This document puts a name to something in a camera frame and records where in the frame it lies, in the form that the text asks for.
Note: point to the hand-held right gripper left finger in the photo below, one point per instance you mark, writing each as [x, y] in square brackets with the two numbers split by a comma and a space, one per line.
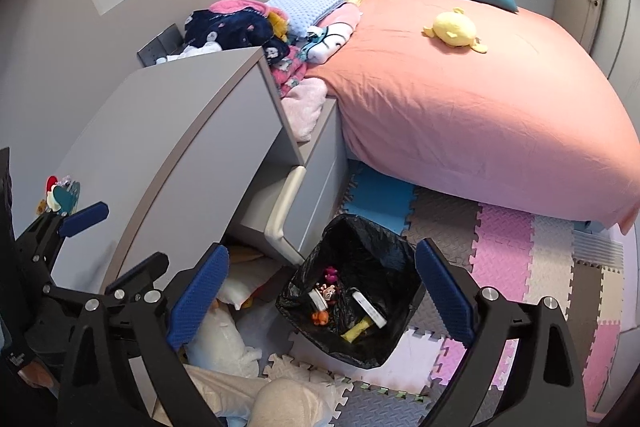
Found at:
[197, 302]

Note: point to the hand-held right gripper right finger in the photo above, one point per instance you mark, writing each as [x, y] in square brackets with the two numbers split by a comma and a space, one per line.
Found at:
[445, 297]

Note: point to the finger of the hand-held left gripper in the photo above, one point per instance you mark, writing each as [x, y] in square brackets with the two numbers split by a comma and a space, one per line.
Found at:
[82, 217]
[140, 269]

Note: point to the long white carton box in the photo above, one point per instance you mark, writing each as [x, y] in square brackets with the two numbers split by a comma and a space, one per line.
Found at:
[367, 309]

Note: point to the bin with black bag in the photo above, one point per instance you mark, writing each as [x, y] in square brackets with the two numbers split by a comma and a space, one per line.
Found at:
[370, 252]

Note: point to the yellow snack wrapper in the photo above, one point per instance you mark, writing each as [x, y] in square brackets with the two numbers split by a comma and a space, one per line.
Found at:
[356, 331]

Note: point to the pink rubber toy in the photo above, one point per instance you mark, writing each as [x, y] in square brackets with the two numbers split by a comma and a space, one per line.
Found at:
[331, 276]

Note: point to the green orange seahorse toy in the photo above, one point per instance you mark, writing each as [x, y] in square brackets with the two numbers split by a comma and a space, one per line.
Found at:
[320, 318]

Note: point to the person's left hand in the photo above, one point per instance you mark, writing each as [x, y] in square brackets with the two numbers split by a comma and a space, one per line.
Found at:
[37, 372]

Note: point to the teal white toy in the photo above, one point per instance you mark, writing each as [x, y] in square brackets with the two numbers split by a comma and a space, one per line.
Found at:
[65, 199]

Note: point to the yellow flat pad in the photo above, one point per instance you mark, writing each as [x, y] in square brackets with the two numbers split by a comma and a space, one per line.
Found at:
[41, 207]

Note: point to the red plush toy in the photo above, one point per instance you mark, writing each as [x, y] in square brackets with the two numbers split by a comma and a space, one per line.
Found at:
[51, 183]

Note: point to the white plush toy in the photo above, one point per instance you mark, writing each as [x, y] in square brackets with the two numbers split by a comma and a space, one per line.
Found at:
[220, 342]

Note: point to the cream cushion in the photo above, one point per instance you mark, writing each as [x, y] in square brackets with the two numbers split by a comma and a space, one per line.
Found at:
[245, 282]

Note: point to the foam floor mats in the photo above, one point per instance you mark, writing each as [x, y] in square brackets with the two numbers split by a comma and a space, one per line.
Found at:
[505, 247]

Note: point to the grey drawer cabinet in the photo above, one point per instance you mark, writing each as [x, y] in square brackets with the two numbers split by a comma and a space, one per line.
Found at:
[320, 167]

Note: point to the bed with pink sheet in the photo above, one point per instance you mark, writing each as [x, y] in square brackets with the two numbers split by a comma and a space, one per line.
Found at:
[475, 107]

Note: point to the pale pink fleece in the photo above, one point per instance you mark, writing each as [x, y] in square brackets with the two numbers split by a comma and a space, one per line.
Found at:
[305, 107]

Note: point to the pink printed cloth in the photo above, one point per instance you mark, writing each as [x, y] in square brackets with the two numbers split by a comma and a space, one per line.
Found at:
[292, 69]

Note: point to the pink towel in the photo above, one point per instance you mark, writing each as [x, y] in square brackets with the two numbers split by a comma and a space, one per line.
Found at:
[235, 4]

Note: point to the yellow plush toy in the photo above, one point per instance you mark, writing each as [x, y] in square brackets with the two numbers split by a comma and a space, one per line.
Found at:
[455, 29]

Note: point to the yellow cloth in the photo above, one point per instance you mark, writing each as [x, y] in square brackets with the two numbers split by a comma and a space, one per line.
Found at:
[277, 26]

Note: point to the white pink cloth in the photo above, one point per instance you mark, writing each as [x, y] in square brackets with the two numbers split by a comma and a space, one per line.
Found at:
[330, 47]

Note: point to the light blue blanket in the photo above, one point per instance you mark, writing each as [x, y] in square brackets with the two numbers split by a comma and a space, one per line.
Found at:
[305, 7]

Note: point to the dark wall sockets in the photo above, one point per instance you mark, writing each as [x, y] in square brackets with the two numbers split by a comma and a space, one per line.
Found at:
[160, 47]

